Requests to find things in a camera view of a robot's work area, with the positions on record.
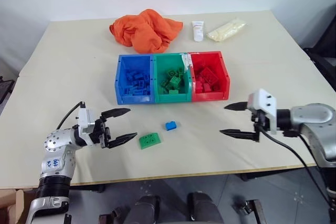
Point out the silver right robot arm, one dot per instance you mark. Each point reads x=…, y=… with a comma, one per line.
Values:
x=312, y=119

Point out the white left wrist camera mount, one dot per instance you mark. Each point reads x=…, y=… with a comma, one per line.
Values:
x=84, y=119

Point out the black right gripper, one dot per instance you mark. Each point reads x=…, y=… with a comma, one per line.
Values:
x=261, y=122

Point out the dark metal rack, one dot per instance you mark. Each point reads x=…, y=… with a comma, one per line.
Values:
x=5, y=89

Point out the small blue toy block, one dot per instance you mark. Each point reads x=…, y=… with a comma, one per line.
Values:
x=171, y=126

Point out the pale yellow powder bag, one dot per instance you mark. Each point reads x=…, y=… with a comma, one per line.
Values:
x=227, y=31

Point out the blue plastic bin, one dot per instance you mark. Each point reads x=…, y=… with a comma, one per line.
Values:
x=122, y=99

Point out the white cream tube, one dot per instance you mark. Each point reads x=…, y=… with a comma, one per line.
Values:
x=198, y=31

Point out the green square toy block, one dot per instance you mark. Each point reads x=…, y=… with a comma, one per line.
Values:
x=175, y=81

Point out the crumpled orange cloth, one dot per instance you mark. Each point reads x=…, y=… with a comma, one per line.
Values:
x=145, y=31

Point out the green plastic bin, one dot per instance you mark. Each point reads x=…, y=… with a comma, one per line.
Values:
x=157, y=98

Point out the dark rounded shape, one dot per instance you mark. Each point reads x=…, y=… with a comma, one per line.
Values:
x=204, y=208
x=147, y=209

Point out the black equipment frame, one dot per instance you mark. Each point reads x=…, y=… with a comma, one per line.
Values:
x=323, y=58

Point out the green sloped toy block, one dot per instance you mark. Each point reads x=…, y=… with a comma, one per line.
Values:
x=149, y=140

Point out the metal table leg bracket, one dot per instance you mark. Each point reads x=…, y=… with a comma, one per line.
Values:
x=253, y=209

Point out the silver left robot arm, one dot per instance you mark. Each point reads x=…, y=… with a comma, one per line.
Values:
x=56, y=145

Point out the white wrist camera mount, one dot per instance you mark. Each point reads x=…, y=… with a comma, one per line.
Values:
x=265, y=100
x=84, y=119

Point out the green flat toy block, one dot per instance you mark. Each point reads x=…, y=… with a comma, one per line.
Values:
x=173, y=91

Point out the brown cardboard box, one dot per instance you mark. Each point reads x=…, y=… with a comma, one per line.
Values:
x=11, y=205

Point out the large red toy block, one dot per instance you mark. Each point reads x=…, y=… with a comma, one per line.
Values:
x=210, y=75

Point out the small red toy block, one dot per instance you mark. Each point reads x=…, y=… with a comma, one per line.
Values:
x=207, y=88

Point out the dark metal table foot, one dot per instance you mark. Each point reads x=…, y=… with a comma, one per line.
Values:
x=115, y=216

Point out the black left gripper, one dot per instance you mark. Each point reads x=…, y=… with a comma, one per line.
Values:
x=102, y=133

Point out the white torn bin label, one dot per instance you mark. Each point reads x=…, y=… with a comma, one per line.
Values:
x=187, y=62

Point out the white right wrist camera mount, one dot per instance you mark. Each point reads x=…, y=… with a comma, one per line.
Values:
x=265, y=100

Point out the red plastic bin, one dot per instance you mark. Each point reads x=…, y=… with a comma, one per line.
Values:
x=225, y=87

